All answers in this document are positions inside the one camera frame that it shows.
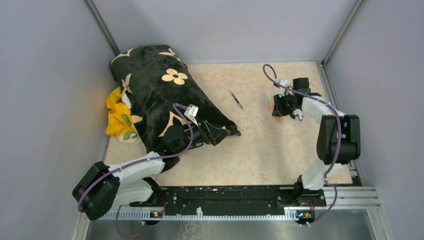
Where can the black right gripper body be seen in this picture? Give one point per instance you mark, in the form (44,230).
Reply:
(284,104)

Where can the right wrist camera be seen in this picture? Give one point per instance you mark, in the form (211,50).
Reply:
(284,84)

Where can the yellow cloth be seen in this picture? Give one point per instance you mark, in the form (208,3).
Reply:
(121,123)

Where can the orange pen red cap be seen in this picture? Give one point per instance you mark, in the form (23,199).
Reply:
(272,109)

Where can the white marker black cap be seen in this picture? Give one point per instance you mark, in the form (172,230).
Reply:
(297,114)

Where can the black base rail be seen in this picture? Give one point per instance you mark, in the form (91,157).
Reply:
(232,200)

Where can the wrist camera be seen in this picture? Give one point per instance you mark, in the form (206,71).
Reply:
(191,113)
(284,84)

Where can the black floral plush blanket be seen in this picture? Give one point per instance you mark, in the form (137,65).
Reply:
(157,85)

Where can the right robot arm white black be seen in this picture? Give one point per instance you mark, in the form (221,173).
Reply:
(338,141)

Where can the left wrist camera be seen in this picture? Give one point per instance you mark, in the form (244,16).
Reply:
(191,113)

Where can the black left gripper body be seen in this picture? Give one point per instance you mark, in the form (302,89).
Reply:
(209,133)

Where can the black gel pen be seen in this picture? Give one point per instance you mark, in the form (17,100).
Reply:
(236,100)

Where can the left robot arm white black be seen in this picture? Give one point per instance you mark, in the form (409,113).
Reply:
(108,186)

